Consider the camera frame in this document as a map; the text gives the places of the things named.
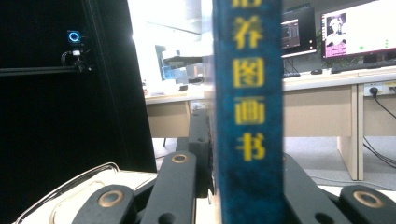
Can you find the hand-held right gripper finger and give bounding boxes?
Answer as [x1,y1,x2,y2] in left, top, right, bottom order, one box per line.
[188,108,217,199]

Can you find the blue children's picture book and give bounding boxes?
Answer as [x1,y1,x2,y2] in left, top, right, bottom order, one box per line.
[212,0,286,224]

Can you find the clear acrylic book rack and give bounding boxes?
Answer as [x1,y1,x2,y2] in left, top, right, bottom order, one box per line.
[11,161,158,224]

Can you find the beige office desk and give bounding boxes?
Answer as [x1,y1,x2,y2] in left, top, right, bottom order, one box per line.
[357,72,396,182]
[144,65,364,182]

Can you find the black curtain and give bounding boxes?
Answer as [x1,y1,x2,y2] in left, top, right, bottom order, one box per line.
[0,0,158,223]

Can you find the small dark computer monitor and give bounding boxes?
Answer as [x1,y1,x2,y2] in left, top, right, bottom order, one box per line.
[280,3,318,60]

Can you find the large bright computer monitor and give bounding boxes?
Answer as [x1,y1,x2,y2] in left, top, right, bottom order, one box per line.
[320,0,396,61]

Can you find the camera with blue ring light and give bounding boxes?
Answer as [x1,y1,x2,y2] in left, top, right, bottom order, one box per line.
[65,29,84,45]

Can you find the black power cables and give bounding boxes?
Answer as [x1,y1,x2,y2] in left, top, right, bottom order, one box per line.
[362,87,396,170]

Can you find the white wall power socket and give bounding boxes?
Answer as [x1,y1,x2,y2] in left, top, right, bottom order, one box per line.
[363,80,396,97]

